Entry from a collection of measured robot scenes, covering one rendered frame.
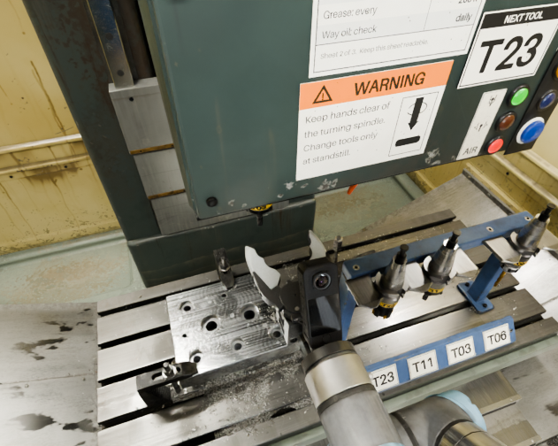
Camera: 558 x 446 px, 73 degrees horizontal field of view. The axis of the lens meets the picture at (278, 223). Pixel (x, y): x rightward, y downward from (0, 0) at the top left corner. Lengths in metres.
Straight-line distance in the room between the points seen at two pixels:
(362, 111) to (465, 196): 1.32
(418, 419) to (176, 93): 0.49
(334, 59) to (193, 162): 0.15
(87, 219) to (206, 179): 1.44
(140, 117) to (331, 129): 0.72
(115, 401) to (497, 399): 1.02
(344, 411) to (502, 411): 0.90
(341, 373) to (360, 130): 0.27
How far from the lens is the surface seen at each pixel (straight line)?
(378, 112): 0.39
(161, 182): 1.16
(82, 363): 1.43
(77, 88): 1.06
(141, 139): 1.07
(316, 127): 0.37
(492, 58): 0.45
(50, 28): 1.02
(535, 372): 1.40
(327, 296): 0.47
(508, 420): 1.32
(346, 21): 0.34
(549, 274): 1.52
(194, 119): 0.33
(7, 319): 1.53
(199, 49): 0.31
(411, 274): 0.80
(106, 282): 1.67
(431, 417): 0.59
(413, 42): 0.38
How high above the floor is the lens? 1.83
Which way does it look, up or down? 46 degrees down
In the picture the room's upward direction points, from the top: straight up
